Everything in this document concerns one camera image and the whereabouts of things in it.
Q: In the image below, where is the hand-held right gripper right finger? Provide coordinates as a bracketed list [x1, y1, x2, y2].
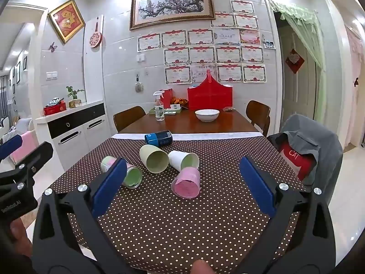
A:
[228, 156, 337, 274]

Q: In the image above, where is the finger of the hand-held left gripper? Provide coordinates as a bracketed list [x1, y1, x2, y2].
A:
[0, 135, 23, 163]
[13, 142, 54, 177]

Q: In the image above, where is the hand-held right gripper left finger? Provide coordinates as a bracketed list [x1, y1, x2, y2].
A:
[30, 158, 134, 274]

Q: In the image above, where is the green and pink patterned cup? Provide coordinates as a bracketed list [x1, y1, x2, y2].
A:
[101, 155, 143, 189]

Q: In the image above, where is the pale green cup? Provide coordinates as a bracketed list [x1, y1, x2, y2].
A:
[139, 144, 169, 174]

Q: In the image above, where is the blue cup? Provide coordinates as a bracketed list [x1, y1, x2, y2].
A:
[144, 130, 173, 145]

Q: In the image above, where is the white cup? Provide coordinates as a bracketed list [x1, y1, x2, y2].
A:
[168, 150, 200, 172]

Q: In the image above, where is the person's left hand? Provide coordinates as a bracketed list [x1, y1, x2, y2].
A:
[0, 218, 33, 263]

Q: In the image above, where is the person's right hand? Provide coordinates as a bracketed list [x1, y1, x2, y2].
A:
[190, 260, 213, 274]

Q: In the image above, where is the pink cloth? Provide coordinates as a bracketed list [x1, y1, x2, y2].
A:
[10, 131, 39, 163]

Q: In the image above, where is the light sofa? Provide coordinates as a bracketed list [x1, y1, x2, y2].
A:
[0, 116, 37, 166]

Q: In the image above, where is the red box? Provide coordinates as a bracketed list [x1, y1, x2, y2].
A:
[43, 105, 67, 116]

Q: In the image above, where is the red printed bag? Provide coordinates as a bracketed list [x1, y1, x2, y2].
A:
[278, 141, 318, 182]

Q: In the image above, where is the white sideboard cabinet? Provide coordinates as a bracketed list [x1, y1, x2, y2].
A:
[35, 100, 107, 172]

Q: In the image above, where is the small potted plant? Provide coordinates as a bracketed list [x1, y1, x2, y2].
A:
[66, 86, 85, 108]

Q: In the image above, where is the brown polka-dot tablecloth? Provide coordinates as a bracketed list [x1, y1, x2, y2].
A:
[43, 133, 311, 272]

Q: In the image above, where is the brown wooden chair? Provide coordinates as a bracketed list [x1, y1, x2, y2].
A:
[246, 100, 271, 137]
[113, 105, 146, 132]

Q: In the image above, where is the grey jacket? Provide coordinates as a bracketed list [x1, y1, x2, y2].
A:
[266, 113, 343, 206]

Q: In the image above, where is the white bowl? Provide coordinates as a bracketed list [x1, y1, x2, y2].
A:
[195, 109, 220, 122]

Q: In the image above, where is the clear spray bottle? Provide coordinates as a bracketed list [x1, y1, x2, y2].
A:
[153, 90, 166, 122]

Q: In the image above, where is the red gift bag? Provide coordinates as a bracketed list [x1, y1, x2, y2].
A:
[160, 88, 173, 109]
[187, 69, 233, 111]

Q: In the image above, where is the white door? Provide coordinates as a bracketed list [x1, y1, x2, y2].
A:
[278, 26, 317, 120]

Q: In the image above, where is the round red hanging ornament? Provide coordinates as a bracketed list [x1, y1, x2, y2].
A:
[90, 16, 102, 48]

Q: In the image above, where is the red diamond door decoration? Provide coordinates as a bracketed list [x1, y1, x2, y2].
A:
[285, 48, 305, 74]

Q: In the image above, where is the framed red and gold picture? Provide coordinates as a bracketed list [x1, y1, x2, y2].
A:
[48, 0, 86, 44]

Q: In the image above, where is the green door curtain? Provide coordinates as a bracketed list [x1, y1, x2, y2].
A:
[268, 0, 326, 72]

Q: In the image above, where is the framed plum blossom painting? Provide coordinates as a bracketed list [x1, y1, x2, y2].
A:
[129, 0, 215, 31]

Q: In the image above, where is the group of wall certificates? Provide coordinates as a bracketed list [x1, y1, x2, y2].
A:
[137, 0, 266, 84]

